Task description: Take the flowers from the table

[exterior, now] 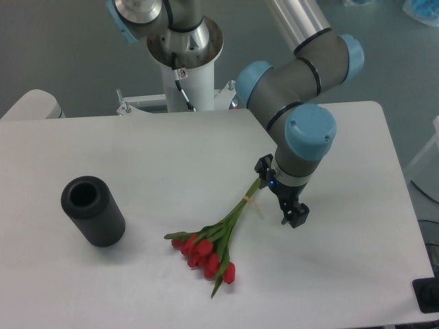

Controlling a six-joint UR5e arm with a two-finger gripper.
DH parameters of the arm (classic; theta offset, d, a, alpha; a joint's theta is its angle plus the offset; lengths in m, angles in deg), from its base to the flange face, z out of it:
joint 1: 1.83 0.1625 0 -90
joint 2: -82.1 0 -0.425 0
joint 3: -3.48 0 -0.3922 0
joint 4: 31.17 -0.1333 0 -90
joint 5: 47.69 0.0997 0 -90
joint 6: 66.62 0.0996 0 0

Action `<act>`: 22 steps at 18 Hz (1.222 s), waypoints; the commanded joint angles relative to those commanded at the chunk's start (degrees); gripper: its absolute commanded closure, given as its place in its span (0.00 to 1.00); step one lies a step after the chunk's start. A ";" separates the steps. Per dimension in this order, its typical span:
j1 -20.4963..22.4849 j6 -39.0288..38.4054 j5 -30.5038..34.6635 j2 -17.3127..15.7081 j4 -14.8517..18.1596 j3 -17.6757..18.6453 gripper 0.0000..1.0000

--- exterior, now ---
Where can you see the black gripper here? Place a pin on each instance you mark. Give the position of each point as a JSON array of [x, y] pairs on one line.
[[287, 188]]

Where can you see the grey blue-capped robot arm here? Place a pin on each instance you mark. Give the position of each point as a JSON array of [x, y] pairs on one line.
[[280, 99]]

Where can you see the red tulip bouquet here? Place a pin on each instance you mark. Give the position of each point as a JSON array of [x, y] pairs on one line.
[[208, 248]]

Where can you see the black device at table edge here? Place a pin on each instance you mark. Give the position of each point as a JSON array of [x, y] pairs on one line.
[[426, 292]]

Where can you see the black ribbed cylindrical vase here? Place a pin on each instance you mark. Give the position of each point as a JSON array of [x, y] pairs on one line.
[[88, 202]]

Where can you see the blue plastic bag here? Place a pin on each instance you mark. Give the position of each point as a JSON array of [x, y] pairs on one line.
[[424, 11]]

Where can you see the white chair back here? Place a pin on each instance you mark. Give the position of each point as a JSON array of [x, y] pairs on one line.
[[34, 105]]

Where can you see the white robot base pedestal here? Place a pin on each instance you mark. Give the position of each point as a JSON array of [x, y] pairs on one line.
[[187, 63]]

